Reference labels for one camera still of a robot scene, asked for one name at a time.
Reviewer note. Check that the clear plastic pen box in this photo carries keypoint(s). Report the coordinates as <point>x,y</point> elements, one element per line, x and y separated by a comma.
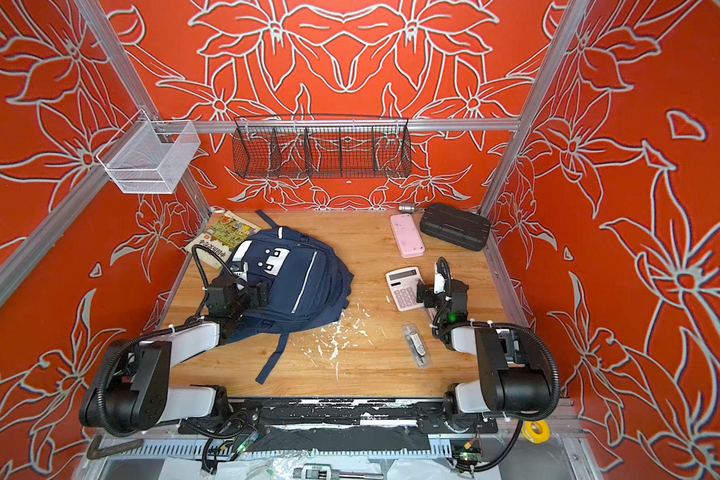
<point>416,346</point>

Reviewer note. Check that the dark metal hex key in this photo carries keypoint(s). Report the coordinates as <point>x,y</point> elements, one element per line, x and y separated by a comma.
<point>97,451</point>

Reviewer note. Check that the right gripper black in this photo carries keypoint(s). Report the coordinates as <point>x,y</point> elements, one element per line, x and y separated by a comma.
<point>430,294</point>

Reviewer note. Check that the colourful illustrated history book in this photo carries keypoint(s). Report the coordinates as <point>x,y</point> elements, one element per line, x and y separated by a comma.
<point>224,235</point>

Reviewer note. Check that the yellow tape roll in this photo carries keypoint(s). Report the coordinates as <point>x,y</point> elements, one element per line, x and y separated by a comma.
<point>536,432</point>

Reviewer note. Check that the black hard case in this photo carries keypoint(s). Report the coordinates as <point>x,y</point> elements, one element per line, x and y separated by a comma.
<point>458,227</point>

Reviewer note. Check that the navy blue student backpack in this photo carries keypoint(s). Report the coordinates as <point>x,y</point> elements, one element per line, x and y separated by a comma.
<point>308,284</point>

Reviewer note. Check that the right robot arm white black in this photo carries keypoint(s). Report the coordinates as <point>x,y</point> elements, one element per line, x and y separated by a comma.
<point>518,376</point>

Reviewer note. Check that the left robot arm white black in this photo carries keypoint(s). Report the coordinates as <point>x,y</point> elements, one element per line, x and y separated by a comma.
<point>131,390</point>

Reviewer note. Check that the white wire mesh basket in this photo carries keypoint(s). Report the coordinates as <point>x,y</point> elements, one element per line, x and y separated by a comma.
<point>146,157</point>

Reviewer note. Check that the black wire wall basket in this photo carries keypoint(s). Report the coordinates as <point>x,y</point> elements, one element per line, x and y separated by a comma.
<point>334,147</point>

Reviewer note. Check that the small silver metal cylinder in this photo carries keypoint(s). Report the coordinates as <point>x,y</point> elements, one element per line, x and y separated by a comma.
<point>407,208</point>

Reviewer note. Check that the pink calculator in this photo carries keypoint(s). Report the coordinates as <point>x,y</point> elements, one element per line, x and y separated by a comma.
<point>403,284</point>

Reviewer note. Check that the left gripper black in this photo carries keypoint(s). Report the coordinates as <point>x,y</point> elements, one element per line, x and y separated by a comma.
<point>255,294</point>

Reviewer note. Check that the pink pencil case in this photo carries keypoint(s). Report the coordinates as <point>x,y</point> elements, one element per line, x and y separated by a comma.
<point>406,235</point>

